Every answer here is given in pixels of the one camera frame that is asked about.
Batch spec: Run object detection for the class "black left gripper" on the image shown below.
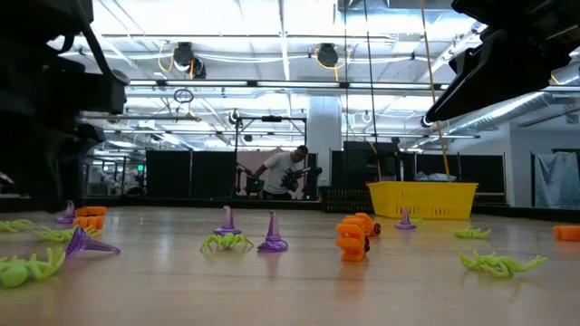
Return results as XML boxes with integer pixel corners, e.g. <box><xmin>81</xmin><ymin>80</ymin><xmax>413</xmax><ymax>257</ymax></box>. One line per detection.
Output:
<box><xmin>0</xmin><ymin>121</ymin><xmax>106</xmax><ymax>214</ymax></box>

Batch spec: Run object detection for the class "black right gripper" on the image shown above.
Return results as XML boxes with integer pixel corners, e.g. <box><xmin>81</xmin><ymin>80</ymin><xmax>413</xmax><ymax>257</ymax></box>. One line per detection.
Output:
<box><xmin>425</xmin><ymin>26</ymin><xmax>575</xmax><ymax>123</ymax></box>

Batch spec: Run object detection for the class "purple witch hat toy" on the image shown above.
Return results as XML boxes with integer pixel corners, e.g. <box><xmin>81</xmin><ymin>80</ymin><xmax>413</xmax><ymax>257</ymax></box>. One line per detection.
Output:
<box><xmin>54</xmin><ymin>200</ymin><xmax>77</xmax><ymax>225</ymax></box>
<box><xmin>256</xmin><ymin>210</ymin><xmax>290</xmax><ymax>254</ymax></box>
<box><xmin>64</xmin><ymin>225</ymin><xmax>122</xmax><ymax>258</ymax></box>
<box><xmin>212</xmin><ymin>205</ymin><xmax>243</xmax><ymax>236</ymax></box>
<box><xmin>392</xmin><ymin>206</ymin><xmax>418</xmax><ymax>231</ymax></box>

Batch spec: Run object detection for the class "orange pumpkin toy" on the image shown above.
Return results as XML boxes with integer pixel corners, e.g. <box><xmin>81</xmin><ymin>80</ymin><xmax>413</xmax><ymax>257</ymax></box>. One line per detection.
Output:
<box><xmin>551</xmin><ymin>224</ymin><xmax>580</xmax><ymax>242</ymax></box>
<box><xmin>74</xmin><ymin>206</ymin><xmax>109</xmax><ymax>217</ymax></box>
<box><xmin>342</xmin><ymin>211</ymin><xmax>382</xmax><ymax>238</ymax></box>
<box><xmin>72</xmin><ymin>216</ymin><xmax>106</xmax><ymax>231</ymax></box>
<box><xmin>333</xmin><ymin>222</ymin><xmax>372</xmax><ymax>263</ymax></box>

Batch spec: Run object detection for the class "black partition panel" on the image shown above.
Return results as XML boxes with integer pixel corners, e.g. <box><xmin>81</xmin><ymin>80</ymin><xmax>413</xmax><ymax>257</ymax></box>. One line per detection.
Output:
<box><xmin>191</xmin><ymin>150</ymin><xmax>237</xmax><ymax>199</ymax></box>
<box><xmin>415</xmin><ymin>153</ymin><xmax>507</xmax><ymax>194</ymax></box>
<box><xmin>145</xmin><ymin>150</ymin><xmax>191</xmax><ymax>199</ymax></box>
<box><xmin>330</xmin><ymin>140</ymin><xmax>400</xmax><ymax>189</ymax></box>

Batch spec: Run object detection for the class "pale blue tarp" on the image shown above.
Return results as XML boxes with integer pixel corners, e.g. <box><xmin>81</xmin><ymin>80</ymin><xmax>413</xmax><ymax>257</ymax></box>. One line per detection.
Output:
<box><xmin>534</xmin><ymin>151</ymin><xmax>580</xmax><ymax>209</ymax></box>

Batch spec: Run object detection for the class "yellow plastic basket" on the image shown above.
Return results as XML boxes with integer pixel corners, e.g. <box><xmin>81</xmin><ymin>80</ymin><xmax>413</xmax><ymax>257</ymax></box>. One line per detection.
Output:
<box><xmin>366</xmin><ymin>180</ymin><xmax>480</xmax><ymax>221</ymax></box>

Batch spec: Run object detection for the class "black plastic basket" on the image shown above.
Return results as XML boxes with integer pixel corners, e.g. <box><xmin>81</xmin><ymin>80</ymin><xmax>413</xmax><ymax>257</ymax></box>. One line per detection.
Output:
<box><xmin>319</xmin><ymin>186</ymin><xmax>375</xmax><ymax>214</ymax></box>

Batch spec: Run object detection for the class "black handheld device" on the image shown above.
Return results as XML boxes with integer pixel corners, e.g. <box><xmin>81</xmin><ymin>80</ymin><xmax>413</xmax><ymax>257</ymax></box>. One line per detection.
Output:
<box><xmin>279</xmin><ymin>166</ymin><xmax>324</xmax><ymax>194</ymax></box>

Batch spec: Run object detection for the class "person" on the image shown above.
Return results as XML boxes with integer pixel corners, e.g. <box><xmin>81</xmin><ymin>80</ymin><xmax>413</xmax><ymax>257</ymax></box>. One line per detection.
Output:
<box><xmin>252</xmin><ymin>144</ymin><xmax>314</xmax><ymax>201</ymax></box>

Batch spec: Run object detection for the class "yellow hanging cable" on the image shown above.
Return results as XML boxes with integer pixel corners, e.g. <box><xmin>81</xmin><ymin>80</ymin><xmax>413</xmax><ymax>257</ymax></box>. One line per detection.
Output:
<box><xmin>419</xmin><ymin>0</ymin><xmax>452</xmax><ymax>183</ymax></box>

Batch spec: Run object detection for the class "black hanging cable with coil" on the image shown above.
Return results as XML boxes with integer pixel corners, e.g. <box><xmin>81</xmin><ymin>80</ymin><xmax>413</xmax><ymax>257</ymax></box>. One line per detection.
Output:
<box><xmin>362</xmin><ymin>0</ymin><xmax>382</xmax><ymax>183</ymax></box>

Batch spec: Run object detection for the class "black ceiling cable reel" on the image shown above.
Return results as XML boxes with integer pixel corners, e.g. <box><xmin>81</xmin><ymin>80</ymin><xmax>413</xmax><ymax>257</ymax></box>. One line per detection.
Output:
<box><xmin>171</xmin><ymin>41</ymin><xmax>208</xmax><ymax>81</ymax></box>
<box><xmin>314</xmin><ymin>43</ymin><xmax>340</xmax><ymax>69</ymax></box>

